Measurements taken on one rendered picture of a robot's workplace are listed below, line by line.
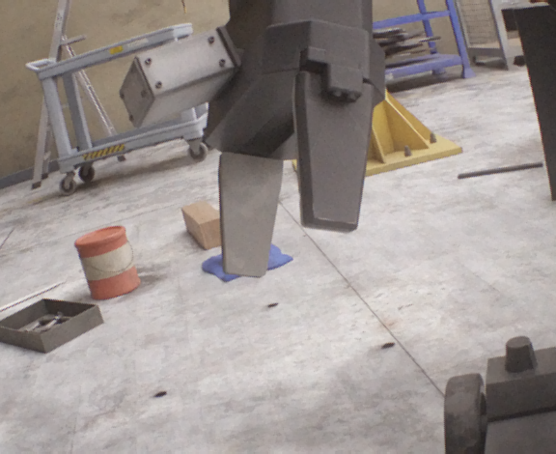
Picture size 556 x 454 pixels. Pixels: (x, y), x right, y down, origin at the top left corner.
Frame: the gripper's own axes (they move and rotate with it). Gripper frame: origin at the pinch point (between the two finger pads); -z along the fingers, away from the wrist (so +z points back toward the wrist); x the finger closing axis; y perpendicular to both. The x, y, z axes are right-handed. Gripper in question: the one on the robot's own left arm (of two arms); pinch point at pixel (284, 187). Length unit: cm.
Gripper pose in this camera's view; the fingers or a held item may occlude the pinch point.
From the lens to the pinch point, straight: 37.2
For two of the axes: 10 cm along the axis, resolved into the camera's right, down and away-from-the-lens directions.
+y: -9.4, -1.3, -3.2
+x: -3.4, 2.1, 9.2
